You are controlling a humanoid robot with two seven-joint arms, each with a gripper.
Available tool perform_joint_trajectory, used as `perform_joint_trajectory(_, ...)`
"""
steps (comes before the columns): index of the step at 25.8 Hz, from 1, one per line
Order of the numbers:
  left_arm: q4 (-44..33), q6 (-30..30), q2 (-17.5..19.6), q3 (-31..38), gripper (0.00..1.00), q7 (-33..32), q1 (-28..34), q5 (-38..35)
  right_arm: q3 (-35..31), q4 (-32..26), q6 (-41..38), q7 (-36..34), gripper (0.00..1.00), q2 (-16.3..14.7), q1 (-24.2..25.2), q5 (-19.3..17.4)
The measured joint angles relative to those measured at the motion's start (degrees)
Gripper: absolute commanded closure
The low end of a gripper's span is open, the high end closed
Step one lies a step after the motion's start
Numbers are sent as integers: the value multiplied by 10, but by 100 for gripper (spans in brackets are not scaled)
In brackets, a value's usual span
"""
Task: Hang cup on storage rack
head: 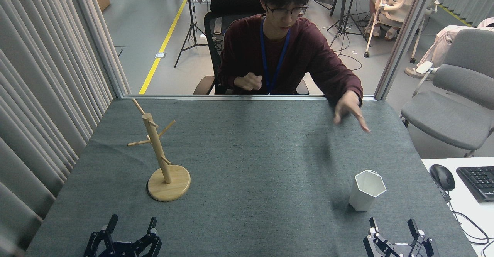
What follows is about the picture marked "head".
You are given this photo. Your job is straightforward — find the seated background person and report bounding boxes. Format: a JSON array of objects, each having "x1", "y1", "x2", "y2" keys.
[{"x1": 369, "y1": 0, "x2": 402, "y2": 41}]

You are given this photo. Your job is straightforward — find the black tripod stand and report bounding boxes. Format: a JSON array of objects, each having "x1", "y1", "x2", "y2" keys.
[
  {"x1": 326, "y1": 0, "x2": 370, "y2": 48},
  {"x1": 174, "y1": 0, "x2": 209, "y2": 68}
]

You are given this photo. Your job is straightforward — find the silver frame post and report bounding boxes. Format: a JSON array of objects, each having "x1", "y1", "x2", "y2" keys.
[
  {"x1": 374, "y1": 0, "x2": 435, "y2": 101},
  {"x1": 68, "y1": 0, "x2": 126, "y2": 99}
]

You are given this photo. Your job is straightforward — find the black computer mouse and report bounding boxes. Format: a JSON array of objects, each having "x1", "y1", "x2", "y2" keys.
[{"x1": 429, "y1": 164, "x2": 455, "y2": 191}]

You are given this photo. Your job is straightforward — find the black desk cable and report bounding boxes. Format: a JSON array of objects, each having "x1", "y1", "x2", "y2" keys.
[{"x1": 448, "y1": 199, "x2": 494, "y2": 257}]

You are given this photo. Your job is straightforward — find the yellow floor tape line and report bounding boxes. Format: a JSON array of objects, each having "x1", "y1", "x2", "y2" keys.
[{"x1": 139, "y1": 0, "x2": 193, "y2": 95}]

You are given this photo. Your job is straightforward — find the wooden cup rack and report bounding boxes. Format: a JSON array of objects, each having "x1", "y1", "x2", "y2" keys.
[{"x1": 127, "y1": 98, "x2": 191, "y2": 202}]

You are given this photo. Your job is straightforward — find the blue lanyard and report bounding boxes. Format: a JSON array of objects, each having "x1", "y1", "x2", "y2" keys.
[{"x1": 259, "y1": 17, "x2": 292, "y2": 94}]

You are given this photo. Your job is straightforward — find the reclining background person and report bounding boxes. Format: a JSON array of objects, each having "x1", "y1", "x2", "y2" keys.
[{"x1": 404, "y1": 17, "x2": 494, "y2": 81}]

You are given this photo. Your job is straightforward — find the dark grey table cloth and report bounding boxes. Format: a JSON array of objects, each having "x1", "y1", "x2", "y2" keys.
[{"x1": 25, "y1": 98, "x2": 477, "y2": 257}]

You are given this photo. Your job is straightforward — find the white chair frame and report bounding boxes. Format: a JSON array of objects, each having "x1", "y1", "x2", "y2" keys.
[{"x1": 410, "y1": 0, "x2": 445, "y2": 64}]

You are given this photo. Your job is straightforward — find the person's right hand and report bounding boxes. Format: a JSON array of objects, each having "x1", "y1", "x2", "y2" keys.
[{"x1": 233, "y1": 72, "x2": 264, "y2": 92}]

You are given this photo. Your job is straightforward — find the silver frame rail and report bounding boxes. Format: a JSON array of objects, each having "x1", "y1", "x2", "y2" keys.
[{"x1": 123, "y1": 94, "x2": 376, "y2": 101}]

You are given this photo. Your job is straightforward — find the white wheeled chair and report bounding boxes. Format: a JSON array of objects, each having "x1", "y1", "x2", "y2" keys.
[{"x1": 364, "y1": 0, "x2": 422, "y2": 58}]

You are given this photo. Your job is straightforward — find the long grey curtain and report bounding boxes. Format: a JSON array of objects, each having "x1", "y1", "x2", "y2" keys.
[{"x1": 0, "y1": 0, "x2": 131, "y2": 257}]

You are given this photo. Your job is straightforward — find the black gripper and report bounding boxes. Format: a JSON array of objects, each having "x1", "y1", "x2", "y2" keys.
[
  {"x1": 363, "y1": 217, "x2": 439, "y2": 257},
  {"x1": 83, "y1": 214, "x2": 162, "y2": 257}
]

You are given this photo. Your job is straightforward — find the person's left hand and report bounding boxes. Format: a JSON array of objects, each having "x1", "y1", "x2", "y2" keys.
[{"x1": 333, "y1": 90, "x2": 371, "y2": 134}]

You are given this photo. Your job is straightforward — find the grey padded chair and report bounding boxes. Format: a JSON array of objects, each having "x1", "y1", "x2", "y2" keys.
[{"x1": 400, "y1": 29, "x2": 494, "y2": 158}]

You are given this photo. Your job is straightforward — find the white hexagonal cup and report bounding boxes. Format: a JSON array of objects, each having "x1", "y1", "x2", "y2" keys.
[{"x1": 349, "y1": 170, "x2": 387, "y2": 212}]

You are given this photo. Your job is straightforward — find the black floor cable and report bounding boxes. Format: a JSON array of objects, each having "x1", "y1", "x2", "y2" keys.
[{"x1": 328, "y1": 25, "x2": 363, "y2": 72}]

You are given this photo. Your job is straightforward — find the black keyboard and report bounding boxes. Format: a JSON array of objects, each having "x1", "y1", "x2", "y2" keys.
[{"x1": 456, "y1": 166, "x2": 494, "y2": 203}]

